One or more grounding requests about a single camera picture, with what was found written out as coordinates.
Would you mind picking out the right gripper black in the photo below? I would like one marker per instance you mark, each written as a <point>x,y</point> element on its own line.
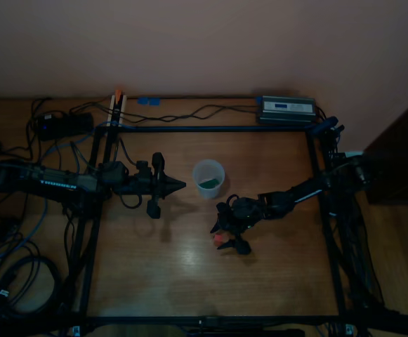
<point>251,217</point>

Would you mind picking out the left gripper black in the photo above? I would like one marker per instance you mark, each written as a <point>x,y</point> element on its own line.
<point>140,186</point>

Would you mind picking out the red cube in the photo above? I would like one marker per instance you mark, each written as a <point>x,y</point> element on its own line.
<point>218,240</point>

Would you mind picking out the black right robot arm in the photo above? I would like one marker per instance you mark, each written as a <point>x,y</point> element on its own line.
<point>295,193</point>

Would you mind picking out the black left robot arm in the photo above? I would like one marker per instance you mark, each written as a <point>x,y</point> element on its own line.
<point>59,182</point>

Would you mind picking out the silver power supply box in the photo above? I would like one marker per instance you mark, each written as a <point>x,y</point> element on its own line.
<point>288,110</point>

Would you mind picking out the translucent plastic cup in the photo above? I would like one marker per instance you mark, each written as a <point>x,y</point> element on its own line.
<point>207,193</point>

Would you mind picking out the green block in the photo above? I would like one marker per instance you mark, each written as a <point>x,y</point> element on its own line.
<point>209,183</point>

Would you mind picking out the blue tape piece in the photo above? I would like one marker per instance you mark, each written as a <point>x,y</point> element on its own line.
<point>142,101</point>
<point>154,102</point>

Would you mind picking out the white power strip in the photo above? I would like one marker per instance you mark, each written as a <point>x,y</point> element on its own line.
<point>123,109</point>

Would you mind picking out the black power brick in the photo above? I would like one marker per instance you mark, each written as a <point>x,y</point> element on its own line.
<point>73,124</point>

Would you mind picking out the brown wooden wardrobe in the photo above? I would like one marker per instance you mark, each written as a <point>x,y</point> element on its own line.
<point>400,158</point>

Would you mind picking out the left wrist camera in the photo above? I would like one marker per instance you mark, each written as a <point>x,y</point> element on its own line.
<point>143,168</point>

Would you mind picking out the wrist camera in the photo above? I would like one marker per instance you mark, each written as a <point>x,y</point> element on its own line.
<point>241,205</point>
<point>143,168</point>

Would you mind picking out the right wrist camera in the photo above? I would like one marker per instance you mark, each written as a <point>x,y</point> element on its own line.
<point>241,205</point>

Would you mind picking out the black aluminium extrusion frame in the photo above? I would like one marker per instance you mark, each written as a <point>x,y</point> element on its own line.
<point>203,128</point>

